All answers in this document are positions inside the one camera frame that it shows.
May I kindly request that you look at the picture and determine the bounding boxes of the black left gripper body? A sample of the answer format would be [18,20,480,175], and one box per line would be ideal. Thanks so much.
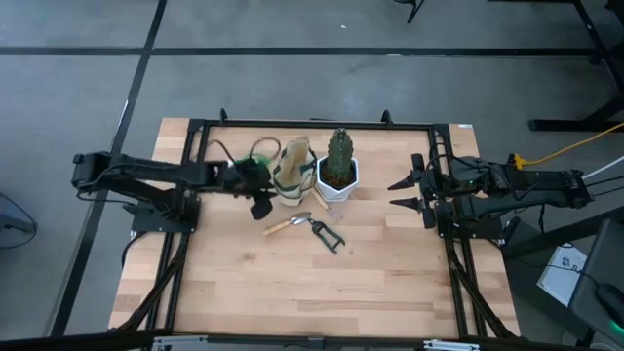
[236,158,275,221]

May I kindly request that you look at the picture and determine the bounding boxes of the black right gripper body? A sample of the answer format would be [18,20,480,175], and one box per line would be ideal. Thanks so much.
[410,152,440,230]

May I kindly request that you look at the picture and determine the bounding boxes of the beige green-trimmed gardening bag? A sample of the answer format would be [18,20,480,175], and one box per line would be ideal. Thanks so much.
[208,136,319,207]

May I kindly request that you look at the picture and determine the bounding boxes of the wooden-handled metal trowel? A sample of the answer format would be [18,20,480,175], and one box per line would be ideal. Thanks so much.
[262,211,313,238]

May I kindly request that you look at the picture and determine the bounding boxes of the wooden-handled metal hand rake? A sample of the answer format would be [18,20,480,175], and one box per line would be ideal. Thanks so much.
[310,187,344,220]

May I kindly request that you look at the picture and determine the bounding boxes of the green pruning shears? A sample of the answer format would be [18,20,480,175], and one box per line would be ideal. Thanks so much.
[307,217,347,254]

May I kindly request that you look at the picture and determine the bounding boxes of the white hexagonal plant pot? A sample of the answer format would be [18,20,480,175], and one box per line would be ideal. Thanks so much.
[315,155,361,204]

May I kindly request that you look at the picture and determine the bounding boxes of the tall green cactus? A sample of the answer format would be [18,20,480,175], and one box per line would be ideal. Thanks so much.
[325,127,356,189]

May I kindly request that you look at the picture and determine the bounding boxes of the black diagonal stand bar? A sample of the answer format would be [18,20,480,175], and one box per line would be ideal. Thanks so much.
[501,205,624,260]

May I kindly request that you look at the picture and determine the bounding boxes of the white printed booklet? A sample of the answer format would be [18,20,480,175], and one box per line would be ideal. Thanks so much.
[535,243,590,308]

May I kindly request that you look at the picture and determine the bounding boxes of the black chair leg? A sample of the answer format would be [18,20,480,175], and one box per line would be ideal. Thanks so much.
[394,0,426,24]

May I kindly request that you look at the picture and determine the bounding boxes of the black computer mouse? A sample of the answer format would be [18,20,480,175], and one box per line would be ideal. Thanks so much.
[595,283,624,329]

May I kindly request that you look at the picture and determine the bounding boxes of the blue grey chair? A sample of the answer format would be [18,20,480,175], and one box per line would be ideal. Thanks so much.
[0,191,39,251]

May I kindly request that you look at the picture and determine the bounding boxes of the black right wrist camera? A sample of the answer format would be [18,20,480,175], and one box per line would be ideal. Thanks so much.
[448,155,484,191]

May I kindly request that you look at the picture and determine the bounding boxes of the black aluminium table frame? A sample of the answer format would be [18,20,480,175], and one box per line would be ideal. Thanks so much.
[109,107,521,342]

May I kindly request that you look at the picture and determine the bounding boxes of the black power cable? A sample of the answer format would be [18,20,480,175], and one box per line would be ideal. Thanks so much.
[120,231,147,269]

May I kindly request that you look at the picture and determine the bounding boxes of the black desk leg frame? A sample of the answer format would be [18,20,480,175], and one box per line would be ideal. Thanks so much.
[487,0,624,133]

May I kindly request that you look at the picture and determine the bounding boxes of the silver rail bracket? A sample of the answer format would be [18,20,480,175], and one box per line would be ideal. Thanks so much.
[422,339,482,351]
[150,334,210,351]

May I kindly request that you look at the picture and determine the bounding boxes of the yellow cable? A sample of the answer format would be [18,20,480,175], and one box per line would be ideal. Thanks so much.
[509,121,624,171]

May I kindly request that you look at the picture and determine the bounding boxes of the white cable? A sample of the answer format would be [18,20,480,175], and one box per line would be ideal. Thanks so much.
[582,155,624,180]

